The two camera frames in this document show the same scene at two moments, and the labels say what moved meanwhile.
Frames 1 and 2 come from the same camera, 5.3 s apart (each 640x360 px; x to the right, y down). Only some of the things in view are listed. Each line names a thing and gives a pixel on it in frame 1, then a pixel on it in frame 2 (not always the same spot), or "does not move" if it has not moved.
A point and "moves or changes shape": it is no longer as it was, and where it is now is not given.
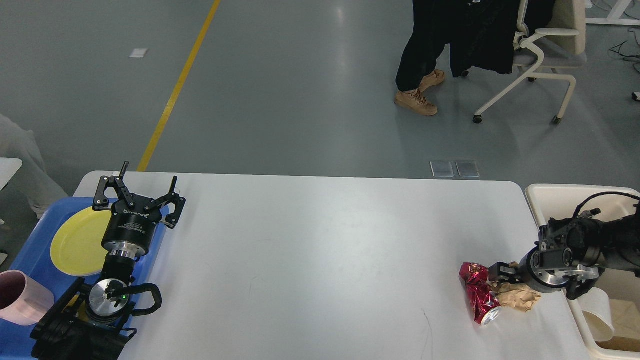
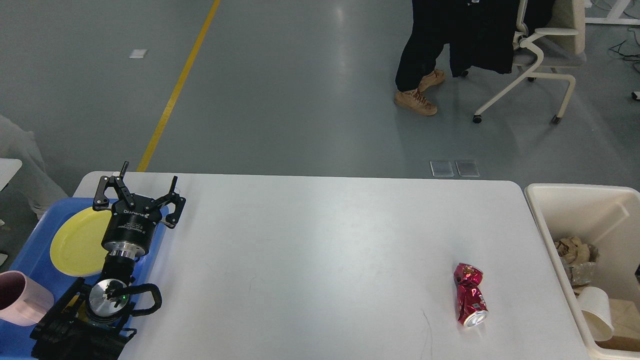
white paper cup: x=596 y=303 does not move
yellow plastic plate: x=76 y=248 does not move
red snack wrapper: x=481 y=295 moves or changes shape
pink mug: x=23 y=301 does not move
